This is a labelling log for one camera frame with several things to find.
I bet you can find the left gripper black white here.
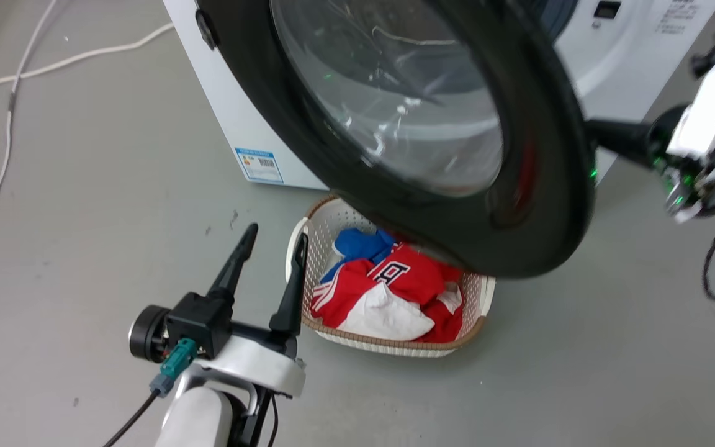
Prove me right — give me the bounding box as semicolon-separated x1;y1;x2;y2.
128;223;310;399

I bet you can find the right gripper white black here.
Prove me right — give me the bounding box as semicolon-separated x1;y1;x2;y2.
583;19;715;224

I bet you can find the black round washing machine door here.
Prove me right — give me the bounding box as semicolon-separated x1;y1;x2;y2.
196;0;598;279

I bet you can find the white washing machine body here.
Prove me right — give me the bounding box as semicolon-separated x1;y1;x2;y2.
162;0;715;191

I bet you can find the white laundry basket brown rim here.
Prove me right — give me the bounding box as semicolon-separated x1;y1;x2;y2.
285;194;497;359

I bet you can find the blue garment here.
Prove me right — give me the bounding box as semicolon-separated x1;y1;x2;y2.
320;228;398;284

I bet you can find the blue energy label sticker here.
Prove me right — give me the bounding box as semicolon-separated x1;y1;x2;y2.
235;147;284;184

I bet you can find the white cloth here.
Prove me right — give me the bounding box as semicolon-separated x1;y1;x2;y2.
338;282;436;341

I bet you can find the red white sports jersey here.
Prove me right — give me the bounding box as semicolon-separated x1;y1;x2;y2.
310;243;465;344

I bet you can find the teal plug black cable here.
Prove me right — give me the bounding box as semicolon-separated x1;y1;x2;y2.
102;338;198;447

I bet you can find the thick white floor cable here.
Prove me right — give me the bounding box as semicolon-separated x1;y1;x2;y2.
0;23;175;114

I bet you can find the thin white floor cable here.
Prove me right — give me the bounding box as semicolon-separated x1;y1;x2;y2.
0;0;59;283

